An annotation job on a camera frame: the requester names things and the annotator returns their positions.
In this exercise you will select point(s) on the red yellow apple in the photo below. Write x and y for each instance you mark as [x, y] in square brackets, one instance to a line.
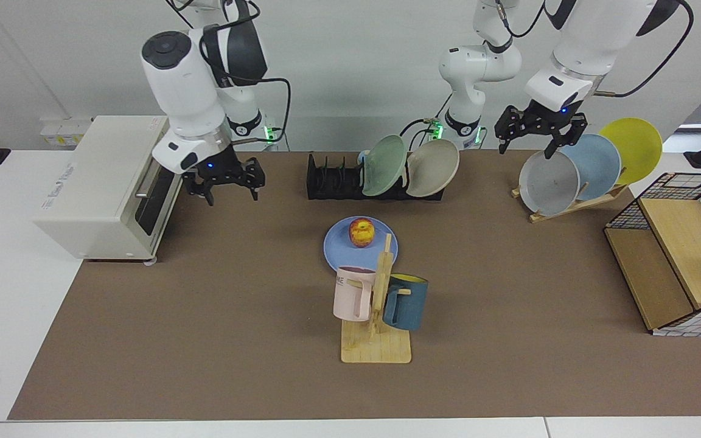
[362, 233]

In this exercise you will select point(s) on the grey plate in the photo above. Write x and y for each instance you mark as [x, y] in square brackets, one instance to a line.
[548, 182]

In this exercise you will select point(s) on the light blue plate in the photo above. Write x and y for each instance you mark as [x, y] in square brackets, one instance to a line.
[597, 161]

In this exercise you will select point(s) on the wooden plate rack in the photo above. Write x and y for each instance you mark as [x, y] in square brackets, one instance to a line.
[560, 212]

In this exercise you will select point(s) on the beige plate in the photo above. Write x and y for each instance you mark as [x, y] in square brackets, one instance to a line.
[432, 167]

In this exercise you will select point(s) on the black dish rack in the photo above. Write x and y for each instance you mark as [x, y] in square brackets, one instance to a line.
[332, 185]

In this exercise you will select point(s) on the yellow plate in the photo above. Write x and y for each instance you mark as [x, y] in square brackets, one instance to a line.
[633, 146]

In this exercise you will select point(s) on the green plate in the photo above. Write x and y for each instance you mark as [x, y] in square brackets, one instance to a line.
[384, 164]

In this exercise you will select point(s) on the small blue round thing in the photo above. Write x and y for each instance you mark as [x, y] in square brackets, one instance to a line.
[363, 158]

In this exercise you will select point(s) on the pale toaster oven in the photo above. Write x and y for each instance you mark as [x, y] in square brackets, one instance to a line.
[95, 182]

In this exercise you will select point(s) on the pink cup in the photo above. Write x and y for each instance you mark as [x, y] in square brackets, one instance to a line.
[350, 298]

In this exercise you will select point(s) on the dark blue cup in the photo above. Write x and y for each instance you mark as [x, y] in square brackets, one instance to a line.
[408, 304]

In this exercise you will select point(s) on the brown table cloth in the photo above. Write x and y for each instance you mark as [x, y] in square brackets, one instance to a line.
[509, 334]

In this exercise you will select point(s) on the wooden cup stand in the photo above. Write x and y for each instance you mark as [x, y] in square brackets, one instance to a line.
[378, 350]

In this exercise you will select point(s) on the white wall socket strip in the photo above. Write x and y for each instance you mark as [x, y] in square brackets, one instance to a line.
[64, 131]

